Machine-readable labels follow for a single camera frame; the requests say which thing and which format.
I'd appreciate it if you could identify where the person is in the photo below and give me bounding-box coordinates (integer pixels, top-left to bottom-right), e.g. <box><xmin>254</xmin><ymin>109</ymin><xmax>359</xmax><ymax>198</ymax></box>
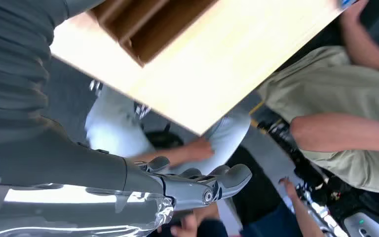
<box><xmin>170</xmin><ymin>147</ymin><xmax>283</xmax><ymax>237</ymax></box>
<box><xmin>256</xmin><ymin>0</ymin><xmax>379</xmax><ymax>194</ymax></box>
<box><xmin>84</xmin><ymin>80</ymin><xmax>309</xmax><ymax>237</ymax></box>

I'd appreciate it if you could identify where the wooden card organizer box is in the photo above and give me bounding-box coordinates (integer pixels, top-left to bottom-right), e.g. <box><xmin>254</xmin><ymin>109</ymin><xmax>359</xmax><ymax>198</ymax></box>
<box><xmin>89</xmin><ymin>0</ymin><xmax>220</xmax><ymax>68</ymax></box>

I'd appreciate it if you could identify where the grey device with green light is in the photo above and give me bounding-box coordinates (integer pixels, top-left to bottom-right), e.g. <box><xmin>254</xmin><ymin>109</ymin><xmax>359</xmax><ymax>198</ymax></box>
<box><xmin>343</xmin><ymin>212</ymin><xmax>379</xmax><ymax>237</ymax></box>

